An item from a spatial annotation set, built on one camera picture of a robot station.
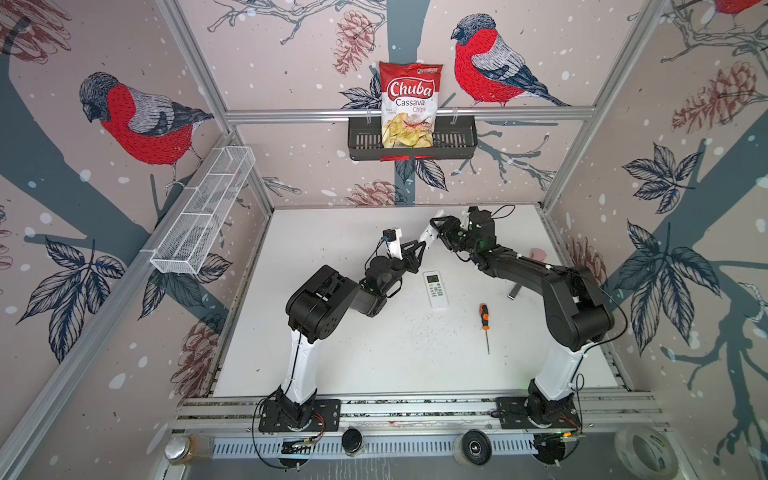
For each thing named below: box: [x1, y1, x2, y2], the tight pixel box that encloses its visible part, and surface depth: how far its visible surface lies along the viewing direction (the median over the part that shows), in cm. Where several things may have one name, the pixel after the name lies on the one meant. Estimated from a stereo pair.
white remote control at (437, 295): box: [423, 270, 449, 309], surface depth 97 cm
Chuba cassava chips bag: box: [379, 61, 443, 148], surface depth 86 cm
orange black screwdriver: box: [479, 303, 490, 355], surface depth 92 cm
